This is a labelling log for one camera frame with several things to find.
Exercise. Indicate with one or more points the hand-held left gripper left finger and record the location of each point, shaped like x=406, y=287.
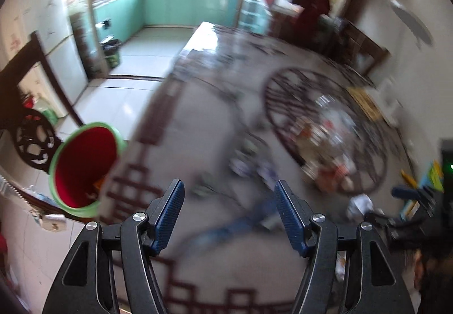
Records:
x=170, y=218

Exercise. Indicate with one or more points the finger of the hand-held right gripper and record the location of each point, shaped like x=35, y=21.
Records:
x=396, y=227
x=410, y=195

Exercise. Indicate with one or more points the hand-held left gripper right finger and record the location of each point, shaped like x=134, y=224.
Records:
x=292, y=218

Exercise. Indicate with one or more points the white tissue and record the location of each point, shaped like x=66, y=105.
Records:
x=359, y=206

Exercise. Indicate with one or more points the green bucket with red liner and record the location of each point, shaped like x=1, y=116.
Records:
x=85, y=165

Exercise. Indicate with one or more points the person's right hand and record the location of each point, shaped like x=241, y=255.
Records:
x=420, y=271

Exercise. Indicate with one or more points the yellow stick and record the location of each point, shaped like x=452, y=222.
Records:
x=408, y=176

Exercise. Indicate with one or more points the green blue yellow box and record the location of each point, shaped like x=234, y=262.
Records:
x=436, y=176

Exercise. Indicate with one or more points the red patterned wrapper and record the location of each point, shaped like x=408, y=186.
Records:
x=332, y=177

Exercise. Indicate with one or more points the yellow picture board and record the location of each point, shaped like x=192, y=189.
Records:
x=366, y=105

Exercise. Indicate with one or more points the clear plastic wrapper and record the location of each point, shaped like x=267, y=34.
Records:
x=329, y=119

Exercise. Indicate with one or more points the floral printed tablecloth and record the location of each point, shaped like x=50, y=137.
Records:
x=198, y=115

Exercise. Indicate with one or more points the plain dark wooden chair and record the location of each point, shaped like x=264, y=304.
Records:
x=357, y=48

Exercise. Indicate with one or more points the carved dark wooden chair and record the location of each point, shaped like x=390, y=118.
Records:
x=35, y=144

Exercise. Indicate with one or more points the green detergent bottle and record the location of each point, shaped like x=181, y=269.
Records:
x=47, y=112

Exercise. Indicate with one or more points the black kitchen waste bin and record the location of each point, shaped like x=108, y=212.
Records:
x=111, y=54

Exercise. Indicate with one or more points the teal lower kitchen cabinets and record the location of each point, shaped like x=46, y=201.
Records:
x=184, y=6

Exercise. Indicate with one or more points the white refrigerator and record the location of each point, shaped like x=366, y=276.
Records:
x=53, y=16

